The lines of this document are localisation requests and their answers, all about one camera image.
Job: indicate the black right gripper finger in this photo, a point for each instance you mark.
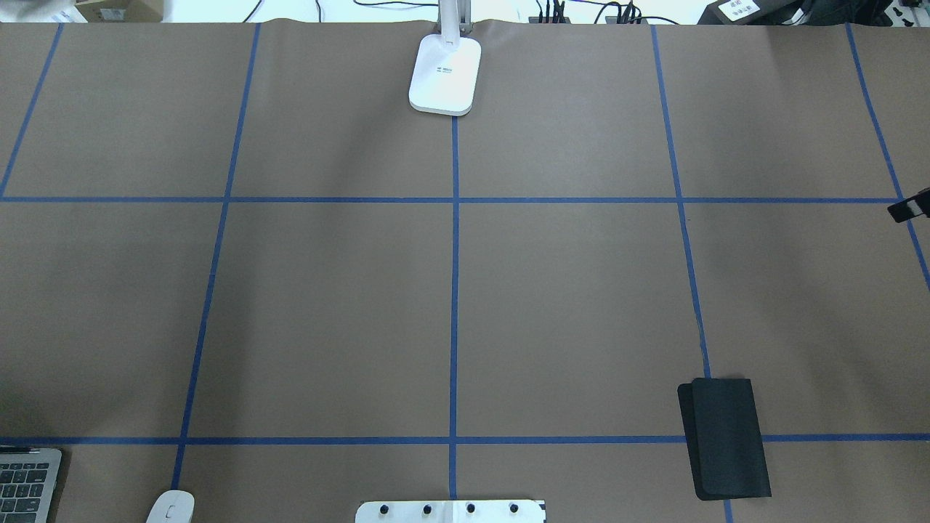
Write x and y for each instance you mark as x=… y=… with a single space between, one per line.
x=911 y=208

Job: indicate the silver laptop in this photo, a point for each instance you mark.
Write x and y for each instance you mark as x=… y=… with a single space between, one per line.
x=28 y=482

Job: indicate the black mouse pad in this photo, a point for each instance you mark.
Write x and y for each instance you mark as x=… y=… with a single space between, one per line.
x=723 y=437

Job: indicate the white desk lamp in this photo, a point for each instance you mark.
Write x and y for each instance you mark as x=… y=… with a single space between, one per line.
x=447 y=64

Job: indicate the white computer mouse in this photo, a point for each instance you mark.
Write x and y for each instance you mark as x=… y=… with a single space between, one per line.
x=172 y=506

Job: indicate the brown cardboard box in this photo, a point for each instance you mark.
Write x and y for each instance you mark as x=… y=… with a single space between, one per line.
x=130 y=11

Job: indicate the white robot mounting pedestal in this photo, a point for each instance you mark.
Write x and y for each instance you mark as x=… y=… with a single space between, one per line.
x=494 y=510

